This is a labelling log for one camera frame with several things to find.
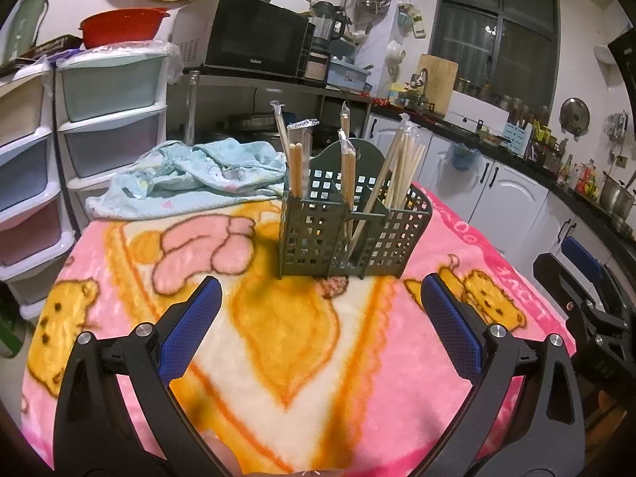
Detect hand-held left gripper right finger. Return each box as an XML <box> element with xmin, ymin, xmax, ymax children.
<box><xmin>420</xmin><ymin>273</ymin><xmax>587</xmax><ymax>477</ymax></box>

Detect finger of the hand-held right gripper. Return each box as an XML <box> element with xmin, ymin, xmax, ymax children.
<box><xmin>565</xmin><ymin>236</ymin><xmax>636</xmax><ymax>309</ymax></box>
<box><xmin>533</xmin><ymin>252</ymin><xmax>604</xmax><ymax>329</ymax></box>

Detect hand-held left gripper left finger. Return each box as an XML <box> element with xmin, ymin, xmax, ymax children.
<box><xmin>52</xmin><ymin>275</ymin><xmax>223</xmax><ymax>477</ymax></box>

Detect green plastic utensil basket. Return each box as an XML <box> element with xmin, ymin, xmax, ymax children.
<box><xmin>278</xmin><ymin>138</ymin><xmax>433</xmax><ymax>280</ymax></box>

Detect bunch of chopsticks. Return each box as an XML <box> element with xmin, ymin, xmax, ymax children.
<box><xmin>270</xmin><ymin>101</ymin><xmax>428</xmax><ymax>264</ymax></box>

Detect hanging steel utensils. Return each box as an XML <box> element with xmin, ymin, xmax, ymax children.
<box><xmin>603</xmin><ymin>112</ymin><xmax>629</xmax><ymax>150</ymax></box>

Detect steel stock pot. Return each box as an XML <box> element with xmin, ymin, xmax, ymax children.
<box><xmin>599</xmin><ymin>171</ymin><xmax>636</xmax><ymax>219</ymax></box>

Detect pink printed blanket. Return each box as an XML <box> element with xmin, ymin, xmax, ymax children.
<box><xmin>22</xmin><ymin>186</ymin><xmax>572</xmax><ymax>477</ymax></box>

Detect group of condiment bottles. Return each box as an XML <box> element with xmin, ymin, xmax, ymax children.
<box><xmin>531</xmin><ymin>126</ymin><xmax>604</xmax><ymax>197</ymax></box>

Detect white kitchen cabinets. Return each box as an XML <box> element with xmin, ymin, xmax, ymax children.
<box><xmin>365</xmin><ymin>112</ymin><xmax>636</xmax><ymax>299</ymax></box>

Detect light blue knife block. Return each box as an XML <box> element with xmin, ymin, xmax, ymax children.
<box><xmin>503</xmin><ymin>122</ymin><xmax>533</xmax><ymax>156</ymax></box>

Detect hanging steel pot lid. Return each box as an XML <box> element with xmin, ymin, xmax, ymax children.
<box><xmin>559</xmin><ymin>97</ymin><xmax>589</xmax><ymax>137</ymax></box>

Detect blue plastic bag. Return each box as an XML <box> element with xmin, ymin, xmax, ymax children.
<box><xmin>447</xmin><ymin>142</ymin><xmax>482</xmax><ymax>172</ymax></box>

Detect light blue printed cloth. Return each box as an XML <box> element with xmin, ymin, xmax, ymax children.
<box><xmin>85</xmin><ymin>136</ymin><xmax>289</xmax><ymax>219</ymax></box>

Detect row of spice jars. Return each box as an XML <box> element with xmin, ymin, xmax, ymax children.
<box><xmin>454</xmin><ymin>77</ymin><xmax>552</xmax><ymax>125</ymax></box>

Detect black range hood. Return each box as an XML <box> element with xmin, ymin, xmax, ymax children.
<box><xmin>607</xmin><ymin>25</ymin><xmax>636</xmax><ymax>90</ymax></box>

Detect wooden cutting board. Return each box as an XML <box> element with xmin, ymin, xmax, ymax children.
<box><xmin>416</xmin><ymin>54</ymin><xmax>459</xmax><ymax>112</ymax></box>

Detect teal plastic drawer tower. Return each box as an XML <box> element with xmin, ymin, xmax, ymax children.
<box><xmin>54</xmin><ymin>42</ymin><xmax>172</xmax><ymax>194</ymax></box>

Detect steel faucet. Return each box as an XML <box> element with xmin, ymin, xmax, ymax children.
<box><xmin>408</xmin><ymin>72</ymin><xmax>435</xmax><ymax>110</ymax></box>

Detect multicolour plastic drawer tower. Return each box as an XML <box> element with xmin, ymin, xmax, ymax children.
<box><xmin>0</xmin><ymin>67</ymin><xmax>75</xmax><ymax>319</ymax></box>

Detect dark framed window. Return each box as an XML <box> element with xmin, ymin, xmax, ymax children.
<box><xmin>430</xmin><ymin>0</ymin><xmax>560</xmax><ymax>110</ymax></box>

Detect steel shelf rack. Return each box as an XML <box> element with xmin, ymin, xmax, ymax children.
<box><xmin>181</xmin><ymin>62</ymin><xmax>373</xmax><ymax>145</ymax></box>

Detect blue plastic tub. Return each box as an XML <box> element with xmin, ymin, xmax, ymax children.
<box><xmin>328</xmin><ymin>57</ymin><xmax>372</xmax><ymax>87</ymax></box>

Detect black microwave oven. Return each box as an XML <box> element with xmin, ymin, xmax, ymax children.
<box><xmin>171</xmin><ymin>0</ymin><xmax>316</xmax><ymax>80</ymax></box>

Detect red plastic basin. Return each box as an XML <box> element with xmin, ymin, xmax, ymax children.
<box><xmin>78</xmin><ymin>7</ymin><xmax>171</xmax><ymax>49</ymax></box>

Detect black tray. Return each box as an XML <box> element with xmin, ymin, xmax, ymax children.
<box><xmin>0</xmin><ymin>35</ymin><xmax>85</xmax><ymax>75</ymax></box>

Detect black blender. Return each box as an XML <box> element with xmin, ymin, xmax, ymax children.
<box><xmin>304</xmin><ymin>1</ymin><xmax>351</xmax><ymax>83</ymax></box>

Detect wall utensil holder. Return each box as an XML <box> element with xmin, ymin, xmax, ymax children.
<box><xmin>397</xmin><ymin>2</ymin><xmax>428</xmax><ymax>41</ymax></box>

